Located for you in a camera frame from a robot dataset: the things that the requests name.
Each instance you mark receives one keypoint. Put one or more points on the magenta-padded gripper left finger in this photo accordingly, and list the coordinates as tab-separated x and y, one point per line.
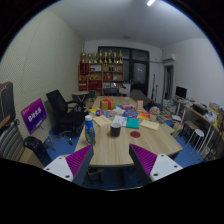
56	166

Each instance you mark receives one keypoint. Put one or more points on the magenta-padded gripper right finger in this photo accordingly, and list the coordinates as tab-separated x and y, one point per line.
165	166

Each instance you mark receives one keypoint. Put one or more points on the blue drink bottle white cap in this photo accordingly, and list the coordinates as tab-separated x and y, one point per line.
89	131

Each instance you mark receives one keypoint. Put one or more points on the black bag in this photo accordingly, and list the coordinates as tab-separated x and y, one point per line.
35	146

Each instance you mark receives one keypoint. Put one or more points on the flat round red coaster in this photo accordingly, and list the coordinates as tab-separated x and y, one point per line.
135	134

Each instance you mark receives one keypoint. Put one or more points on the tan book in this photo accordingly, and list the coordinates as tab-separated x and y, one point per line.
101	121
150	125

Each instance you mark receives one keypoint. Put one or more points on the white round stool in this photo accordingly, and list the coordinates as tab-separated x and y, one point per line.
198	132

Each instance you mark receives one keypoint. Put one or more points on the striped chair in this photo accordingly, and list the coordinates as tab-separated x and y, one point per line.
11	143

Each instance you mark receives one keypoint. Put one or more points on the black office chair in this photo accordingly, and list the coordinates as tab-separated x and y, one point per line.
65	115

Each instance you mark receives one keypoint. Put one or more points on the teal book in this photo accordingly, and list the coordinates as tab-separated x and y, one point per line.
132	123

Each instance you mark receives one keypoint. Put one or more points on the red and orange book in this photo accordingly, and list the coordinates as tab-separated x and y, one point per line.
143	115

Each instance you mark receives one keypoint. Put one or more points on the pink flowers in white pot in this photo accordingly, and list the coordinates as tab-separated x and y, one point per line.
154	111

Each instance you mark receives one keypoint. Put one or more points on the purple sign board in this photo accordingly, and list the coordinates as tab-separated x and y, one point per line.
33	115

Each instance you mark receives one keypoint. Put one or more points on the black mug white inside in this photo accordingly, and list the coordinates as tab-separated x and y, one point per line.
115	130

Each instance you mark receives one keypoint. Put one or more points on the blue booklet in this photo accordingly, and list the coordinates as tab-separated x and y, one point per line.
130	114

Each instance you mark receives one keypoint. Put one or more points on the cluttered wooden side desk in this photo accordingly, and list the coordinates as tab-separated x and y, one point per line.
203	115

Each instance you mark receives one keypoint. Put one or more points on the small tan carton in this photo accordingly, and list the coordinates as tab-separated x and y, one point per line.
139	105

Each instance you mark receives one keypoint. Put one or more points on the yellow booklet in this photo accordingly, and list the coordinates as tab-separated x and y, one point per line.
93	110

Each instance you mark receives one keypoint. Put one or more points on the pink flat box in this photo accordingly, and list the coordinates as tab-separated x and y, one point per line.
127	107

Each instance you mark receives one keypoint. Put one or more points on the blue colourful brochure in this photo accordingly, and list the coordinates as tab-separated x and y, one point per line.
105	113

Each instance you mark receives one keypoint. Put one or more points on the grey chair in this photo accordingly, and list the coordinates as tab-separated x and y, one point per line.
138	96

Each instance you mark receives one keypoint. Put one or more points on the small round white table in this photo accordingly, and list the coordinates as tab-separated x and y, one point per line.
80	93

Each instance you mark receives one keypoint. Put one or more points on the black computer monitor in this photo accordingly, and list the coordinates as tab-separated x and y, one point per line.
181	91

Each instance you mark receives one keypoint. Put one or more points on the black tripod stand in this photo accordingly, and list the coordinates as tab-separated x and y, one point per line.
154	88

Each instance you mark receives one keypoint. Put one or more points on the gold gift box red ribbon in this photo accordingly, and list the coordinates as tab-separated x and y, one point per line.
107	104

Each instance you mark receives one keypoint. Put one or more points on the dark glass door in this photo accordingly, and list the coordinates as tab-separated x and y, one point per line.
138	71

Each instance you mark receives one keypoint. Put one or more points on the wooden shelf unit with trophies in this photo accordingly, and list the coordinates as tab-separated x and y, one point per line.
100	75

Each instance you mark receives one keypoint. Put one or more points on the ceiling tube light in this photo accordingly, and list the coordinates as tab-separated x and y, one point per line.
151	2

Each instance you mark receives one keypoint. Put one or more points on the white wall air conditioner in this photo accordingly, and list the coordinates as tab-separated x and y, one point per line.
168	57

